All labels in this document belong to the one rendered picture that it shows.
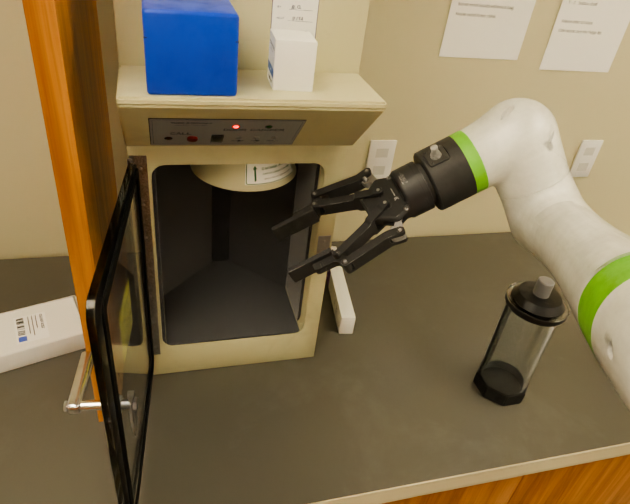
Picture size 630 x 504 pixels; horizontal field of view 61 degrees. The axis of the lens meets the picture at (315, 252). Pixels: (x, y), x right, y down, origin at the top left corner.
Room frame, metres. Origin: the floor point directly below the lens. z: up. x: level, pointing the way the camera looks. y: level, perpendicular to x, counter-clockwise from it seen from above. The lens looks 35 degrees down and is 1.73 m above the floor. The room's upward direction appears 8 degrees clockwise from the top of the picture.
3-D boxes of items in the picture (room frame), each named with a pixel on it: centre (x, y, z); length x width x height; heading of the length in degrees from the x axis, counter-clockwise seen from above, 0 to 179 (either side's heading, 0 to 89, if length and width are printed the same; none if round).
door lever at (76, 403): (0.43, 0.24, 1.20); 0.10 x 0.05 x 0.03; 13
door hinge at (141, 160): (0.66, 0.26, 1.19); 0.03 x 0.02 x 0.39; 109
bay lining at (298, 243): (0.83, 0.17, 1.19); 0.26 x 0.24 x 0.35; 109
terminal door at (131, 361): (0.50, 0.23, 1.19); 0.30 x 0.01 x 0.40; 13
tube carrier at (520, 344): (0.76, -0.40, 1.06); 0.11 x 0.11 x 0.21
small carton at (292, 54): (0.68, 0.06, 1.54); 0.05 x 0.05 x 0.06; 16
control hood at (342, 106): (0.66, 0.11, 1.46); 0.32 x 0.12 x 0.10; 109
